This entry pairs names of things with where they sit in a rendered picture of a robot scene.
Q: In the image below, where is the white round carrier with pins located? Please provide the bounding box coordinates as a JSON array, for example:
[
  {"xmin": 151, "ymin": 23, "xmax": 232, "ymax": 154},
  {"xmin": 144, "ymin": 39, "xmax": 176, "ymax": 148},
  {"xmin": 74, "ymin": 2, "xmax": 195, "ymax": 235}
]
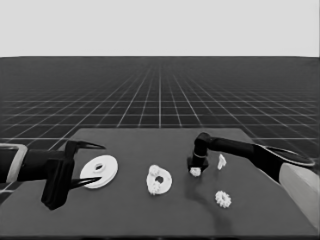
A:
[{"xmin": 145, "ymin": 165, "xmax": 174, "ymax": 195}]

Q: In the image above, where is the small white toothed gear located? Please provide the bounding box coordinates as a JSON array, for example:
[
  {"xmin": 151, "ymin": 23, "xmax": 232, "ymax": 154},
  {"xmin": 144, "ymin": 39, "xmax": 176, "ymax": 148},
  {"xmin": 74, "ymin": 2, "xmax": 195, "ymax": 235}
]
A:
[
  {"xmin": 148, "ymin": 164, "xmax": 162, "ymax": 177},
  {"xmin": 147, "ymin": 184, "xmax": 162, "ymax": 196},
  {"xmin": 189, "ymin": 166, "xmax": 202, "ymax": 178}
]

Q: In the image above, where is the large thick white disc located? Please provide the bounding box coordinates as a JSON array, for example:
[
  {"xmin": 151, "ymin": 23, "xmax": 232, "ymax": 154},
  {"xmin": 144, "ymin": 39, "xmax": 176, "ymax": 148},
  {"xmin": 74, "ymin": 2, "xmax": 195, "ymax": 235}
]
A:
[{"xmin": 79, "ymin": 154, "xmax": 119, "ymax": 190}]

